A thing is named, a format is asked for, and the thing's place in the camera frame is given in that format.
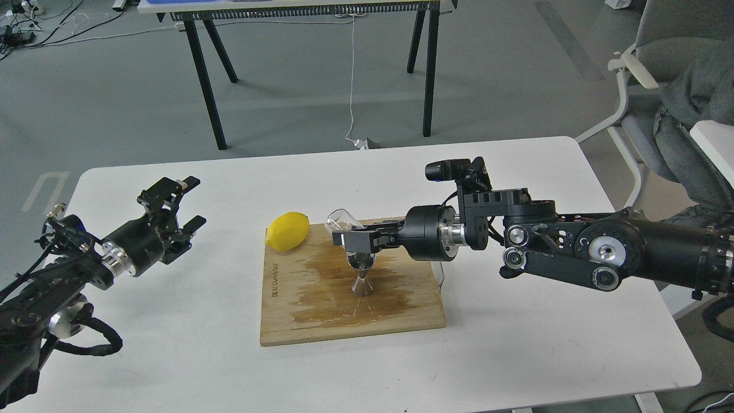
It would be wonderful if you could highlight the yellow lemon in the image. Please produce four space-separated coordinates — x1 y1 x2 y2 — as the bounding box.
265 212 310 251

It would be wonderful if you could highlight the black-legged background table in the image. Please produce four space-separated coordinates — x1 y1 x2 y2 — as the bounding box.
138 0 458 152

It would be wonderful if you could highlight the white office chair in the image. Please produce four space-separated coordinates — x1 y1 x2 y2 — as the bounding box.
577 1 733 228

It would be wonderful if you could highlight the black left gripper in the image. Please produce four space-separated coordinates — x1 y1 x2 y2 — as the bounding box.
102 176 206 278

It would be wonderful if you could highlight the floor cables and power strip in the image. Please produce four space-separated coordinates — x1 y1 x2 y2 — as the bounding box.
0 0 190 58

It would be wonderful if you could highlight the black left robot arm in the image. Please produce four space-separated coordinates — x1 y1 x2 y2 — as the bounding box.
1 176 205 407

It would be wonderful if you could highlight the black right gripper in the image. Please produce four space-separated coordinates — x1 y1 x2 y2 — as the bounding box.
332 205 467 262

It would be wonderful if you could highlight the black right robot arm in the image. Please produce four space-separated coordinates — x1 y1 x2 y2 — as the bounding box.
332 157 732 341

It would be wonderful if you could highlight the white hanging cable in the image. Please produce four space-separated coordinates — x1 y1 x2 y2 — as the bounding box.
343 11 379 151

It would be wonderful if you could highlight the wooden cutting board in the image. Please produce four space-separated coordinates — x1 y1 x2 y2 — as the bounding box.
259 223 447 346

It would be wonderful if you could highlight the small clear glass cup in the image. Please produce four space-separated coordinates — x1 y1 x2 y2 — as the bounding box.
325 209 365 237

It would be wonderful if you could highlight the steel jigger measuring cup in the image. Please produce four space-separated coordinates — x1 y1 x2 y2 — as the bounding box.
347 252 377 297

